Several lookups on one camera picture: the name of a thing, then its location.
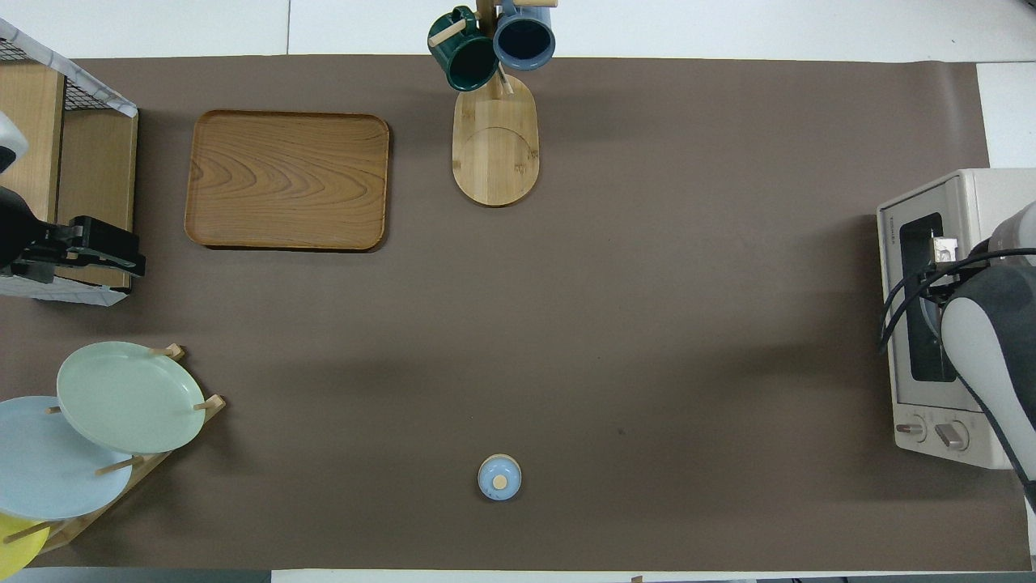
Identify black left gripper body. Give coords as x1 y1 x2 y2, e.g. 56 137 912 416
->
32 216 145 262

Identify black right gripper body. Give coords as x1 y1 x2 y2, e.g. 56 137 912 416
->
919 271 982 305

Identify glass oven door with handle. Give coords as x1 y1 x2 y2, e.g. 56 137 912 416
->
878 182 987 412

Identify cream toaster oven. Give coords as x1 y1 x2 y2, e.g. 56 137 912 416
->
877 168 1036 470

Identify pale green plate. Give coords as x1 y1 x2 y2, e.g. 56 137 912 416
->
57 341 206 454

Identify white grid pattern cloth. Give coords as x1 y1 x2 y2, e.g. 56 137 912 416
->
0 18 138 307

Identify wooden plate rack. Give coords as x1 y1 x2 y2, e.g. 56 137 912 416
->
36 344 226 555

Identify wooden serving tray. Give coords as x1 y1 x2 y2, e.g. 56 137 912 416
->
184 109 391 252

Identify light blue racked plate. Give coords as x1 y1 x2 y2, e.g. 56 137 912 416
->
0 395 134 521

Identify yellow plate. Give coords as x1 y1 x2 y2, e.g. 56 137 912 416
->
0 512 51 577

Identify brown table mat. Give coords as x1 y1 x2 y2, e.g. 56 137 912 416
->
0 54 1033 572

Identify wooden mug tree stand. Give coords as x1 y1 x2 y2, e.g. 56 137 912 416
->
429 0 559 208

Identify dark green mug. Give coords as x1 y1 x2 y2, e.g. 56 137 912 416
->
427 6 500 91

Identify small blue call bell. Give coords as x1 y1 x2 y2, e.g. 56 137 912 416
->
477 453 523 502

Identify blue mug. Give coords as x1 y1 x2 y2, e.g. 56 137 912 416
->
492 0 557 71

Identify wire shelf with wooden boards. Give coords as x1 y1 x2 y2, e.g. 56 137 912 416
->
0 18 140 307

